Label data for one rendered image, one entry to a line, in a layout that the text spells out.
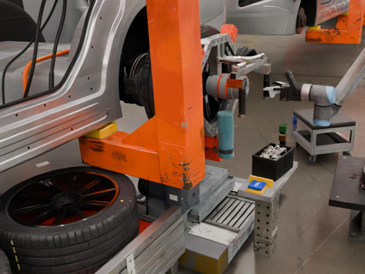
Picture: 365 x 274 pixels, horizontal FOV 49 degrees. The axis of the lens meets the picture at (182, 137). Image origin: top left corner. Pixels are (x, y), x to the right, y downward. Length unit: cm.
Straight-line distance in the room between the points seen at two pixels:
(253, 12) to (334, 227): 279
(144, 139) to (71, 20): 248
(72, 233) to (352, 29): 468
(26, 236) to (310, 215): 170
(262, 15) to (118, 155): 306
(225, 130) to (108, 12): 84
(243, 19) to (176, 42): 311
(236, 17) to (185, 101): 311
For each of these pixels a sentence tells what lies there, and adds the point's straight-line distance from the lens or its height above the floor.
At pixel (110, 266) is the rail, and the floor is 39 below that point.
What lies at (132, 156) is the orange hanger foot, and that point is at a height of 64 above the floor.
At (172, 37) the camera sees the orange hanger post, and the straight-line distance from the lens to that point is 164.
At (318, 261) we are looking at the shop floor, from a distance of 232.
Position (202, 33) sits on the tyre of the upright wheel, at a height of 114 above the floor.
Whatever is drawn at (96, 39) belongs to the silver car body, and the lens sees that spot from 204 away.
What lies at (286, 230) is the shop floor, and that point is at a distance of 252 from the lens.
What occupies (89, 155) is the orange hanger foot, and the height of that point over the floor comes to 58.
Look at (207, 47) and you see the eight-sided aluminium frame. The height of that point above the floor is 109.
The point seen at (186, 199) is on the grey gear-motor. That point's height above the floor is 33.
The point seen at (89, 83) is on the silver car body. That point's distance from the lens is 201.
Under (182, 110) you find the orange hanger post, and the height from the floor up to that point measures 91.
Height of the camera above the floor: 143
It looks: 22 degrees down
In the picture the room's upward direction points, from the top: 3 degrees counter-clockwise
